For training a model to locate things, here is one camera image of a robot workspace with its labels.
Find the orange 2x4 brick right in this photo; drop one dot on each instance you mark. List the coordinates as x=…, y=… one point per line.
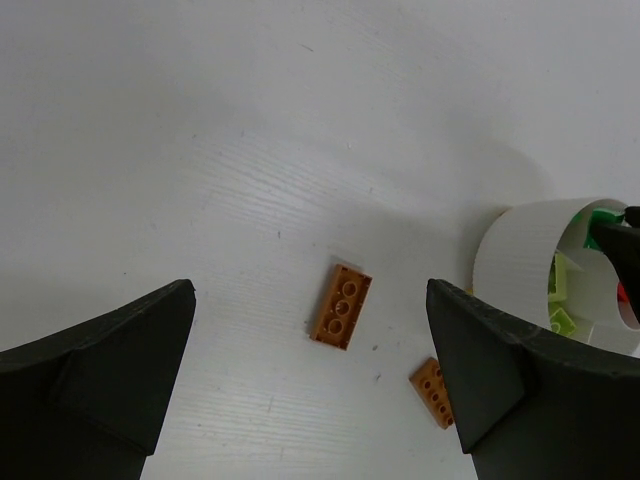
x=429, y=384

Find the pale yellow small brick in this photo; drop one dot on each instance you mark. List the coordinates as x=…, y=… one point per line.
x=565, y=266

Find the white round divided container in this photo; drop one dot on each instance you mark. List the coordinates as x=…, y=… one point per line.
x=533, y=263

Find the lime green 2x4 brick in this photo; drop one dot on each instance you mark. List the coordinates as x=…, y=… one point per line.
x=574, y=328

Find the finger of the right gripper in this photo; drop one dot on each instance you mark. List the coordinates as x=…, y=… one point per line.
x=621, y=247

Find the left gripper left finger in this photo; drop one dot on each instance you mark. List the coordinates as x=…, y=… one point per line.
x=89, y=401

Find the orange 2x4 brick left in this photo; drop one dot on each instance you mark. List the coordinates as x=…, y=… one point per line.
x=341, y=307

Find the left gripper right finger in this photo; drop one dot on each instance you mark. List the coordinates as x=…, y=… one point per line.
x=529, y=403

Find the orange 2x4 brick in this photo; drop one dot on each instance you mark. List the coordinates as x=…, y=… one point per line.
x=429, y=384
x=341, y=307

